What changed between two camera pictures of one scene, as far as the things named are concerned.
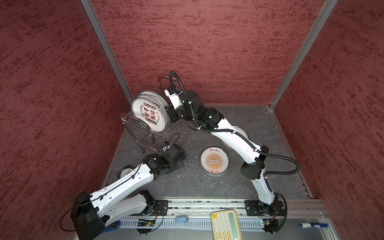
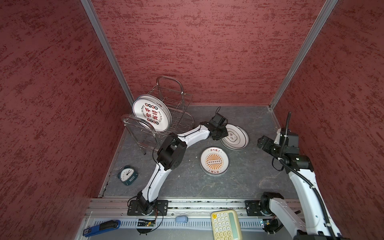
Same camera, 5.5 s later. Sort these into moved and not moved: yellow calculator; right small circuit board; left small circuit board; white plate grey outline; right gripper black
Moved: white plate grey outline; right gripper black
Not moved: right small circuit board; left small circuit board; yellow calculator
